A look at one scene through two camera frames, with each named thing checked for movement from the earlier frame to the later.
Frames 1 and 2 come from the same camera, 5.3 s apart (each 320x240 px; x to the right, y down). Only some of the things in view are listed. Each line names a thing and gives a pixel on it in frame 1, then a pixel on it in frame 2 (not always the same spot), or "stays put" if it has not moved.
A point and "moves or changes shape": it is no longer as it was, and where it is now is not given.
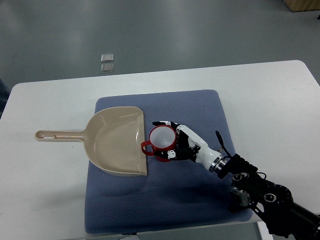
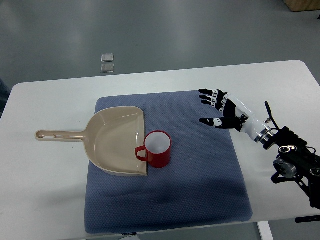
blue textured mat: (175, 194) stays put
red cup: (162, 138) moves or changes shape
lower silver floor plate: (107, 68) stays put
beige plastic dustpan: (113, 137) stays put
